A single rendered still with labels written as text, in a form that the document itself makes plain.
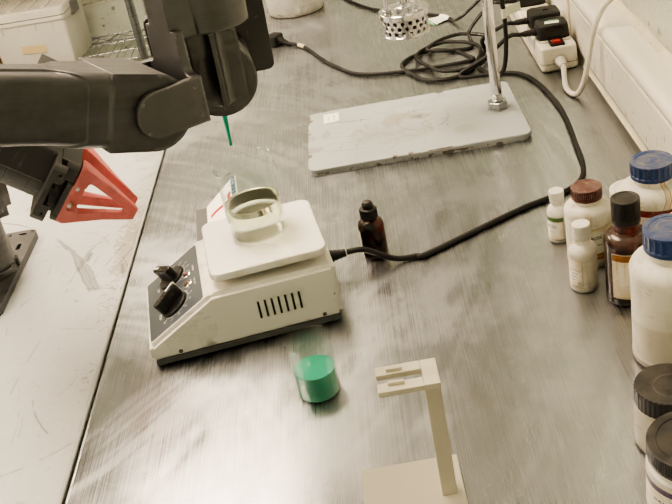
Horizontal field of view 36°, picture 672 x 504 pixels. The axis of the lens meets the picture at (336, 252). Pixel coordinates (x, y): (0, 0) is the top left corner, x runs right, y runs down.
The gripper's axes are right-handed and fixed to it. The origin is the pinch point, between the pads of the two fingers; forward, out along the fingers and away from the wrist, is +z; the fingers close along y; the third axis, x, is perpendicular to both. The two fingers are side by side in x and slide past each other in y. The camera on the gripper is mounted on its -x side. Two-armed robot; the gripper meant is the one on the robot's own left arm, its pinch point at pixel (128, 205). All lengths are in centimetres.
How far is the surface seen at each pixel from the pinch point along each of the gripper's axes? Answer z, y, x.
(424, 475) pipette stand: 23.7, -37.8, -4.3
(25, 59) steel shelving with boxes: -4, 217, 61
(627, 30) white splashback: 52, 23, -40
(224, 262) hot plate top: 9.3, -9.3, -2.3
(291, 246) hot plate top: 14.6, -9.4, -6.8
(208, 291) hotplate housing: 8.9, -10.7, 0.7
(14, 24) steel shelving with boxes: -11, 217, 52
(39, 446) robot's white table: -0.8, -19.7, 17.9
